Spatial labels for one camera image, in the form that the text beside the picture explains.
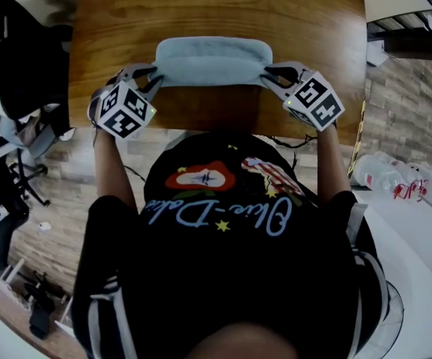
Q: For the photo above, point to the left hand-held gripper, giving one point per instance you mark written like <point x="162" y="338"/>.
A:
<point x="126" y="110"/>

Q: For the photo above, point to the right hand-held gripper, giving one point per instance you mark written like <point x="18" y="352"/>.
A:
<point x="316" y="103"/>

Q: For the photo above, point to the light blue towel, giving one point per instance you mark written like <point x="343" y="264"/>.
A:
<point x="212" y="62"/>

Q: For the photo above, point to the person's right forearm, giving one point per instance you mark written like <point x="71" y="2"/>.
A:
<point x="331" y="167"/>

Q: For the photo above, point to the person's left forearm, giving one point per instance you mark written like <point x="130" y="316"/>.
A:
<point x="112" y="170"/>

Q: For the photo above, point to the yellow black striped tape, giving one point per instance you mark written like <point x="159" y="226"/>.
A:
<point x="358" y="133"/>

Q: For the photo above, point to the wooden table with black legs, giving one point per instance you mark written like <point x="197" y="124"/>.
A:
<point x="200" y="9"/>

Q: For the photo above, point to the small white box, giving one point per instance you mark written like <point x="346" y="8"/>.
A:
<point x="376" y="52"/>

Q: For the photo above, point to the black office chair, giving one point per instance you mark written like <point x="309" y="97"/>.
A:
<point x="21" y="51"/>

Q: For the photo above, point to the wrapped pack of water bottles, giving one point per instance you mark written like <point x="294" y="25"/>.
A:
<point x="373" y="174"/>

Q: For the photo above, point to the small white adapter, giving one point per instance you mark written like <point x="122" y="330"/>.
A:
<point x="44" y="226"/>

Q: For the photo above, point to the person's black printed shirt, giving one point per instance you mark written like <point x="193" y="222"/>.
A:
<point x="219" y="275"/>

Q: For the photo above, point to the white table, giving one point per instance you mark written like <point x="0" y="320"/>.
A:
<point x="425" y="275"/>

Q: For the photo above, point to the black standing fan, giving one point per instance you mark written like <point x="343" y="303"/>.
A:
<point x="393" y="312"/>

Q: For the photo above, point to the black device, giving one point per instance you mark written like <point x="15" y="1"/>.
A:
<point x="39" y="320"/>

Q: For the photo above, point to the black metal bed frame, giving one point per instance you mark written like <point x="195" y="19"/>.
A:
<point x="414" y="47"/>

